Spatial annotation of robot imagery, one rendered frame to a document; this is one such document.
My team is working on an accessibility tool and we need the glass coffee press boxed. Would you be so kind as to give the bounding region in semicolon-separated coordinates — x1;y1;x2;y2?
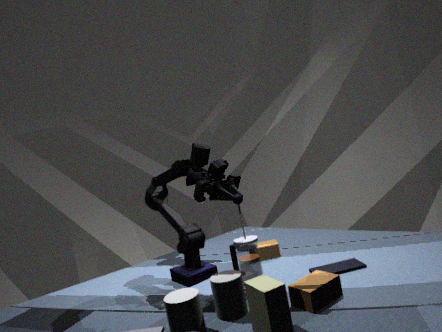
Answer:
229;194;263;283

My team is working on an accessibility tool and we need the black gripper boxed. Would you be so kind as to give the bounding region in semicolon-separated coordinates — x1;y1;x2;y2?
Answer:
194;170;243;203

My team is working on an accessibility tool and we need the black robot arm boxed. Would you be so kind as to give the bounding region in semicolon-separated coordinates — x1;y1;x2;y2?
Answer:
145;143;229;272

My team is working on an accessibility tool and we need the white cylinder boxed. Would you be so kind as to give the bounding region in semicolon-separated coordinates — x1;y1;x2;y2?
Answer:
163;288;206;332
210;270;248;321

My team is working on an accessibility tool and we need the white flat bar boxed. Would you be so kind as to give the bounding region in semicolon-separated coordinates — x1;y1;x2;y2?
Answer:
121;326;164;332

